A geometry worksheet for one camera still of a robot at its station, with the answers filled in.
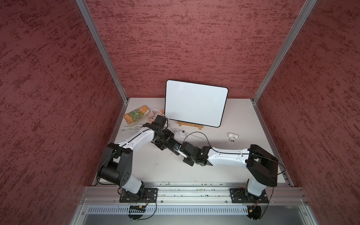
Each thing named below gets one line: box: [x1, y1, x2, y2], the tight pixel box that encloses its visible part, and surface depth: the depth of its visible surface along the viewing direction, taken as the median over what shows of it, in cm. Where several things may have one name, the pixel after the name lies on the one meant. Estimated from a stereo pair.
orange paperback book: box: [123, 105, 150, 126], surface depth 108 cm
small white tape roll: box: [227, 132, 239, 143], surface depth 97 cm
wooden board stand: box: [177, 121, 204, 131], surface depth 100 cm
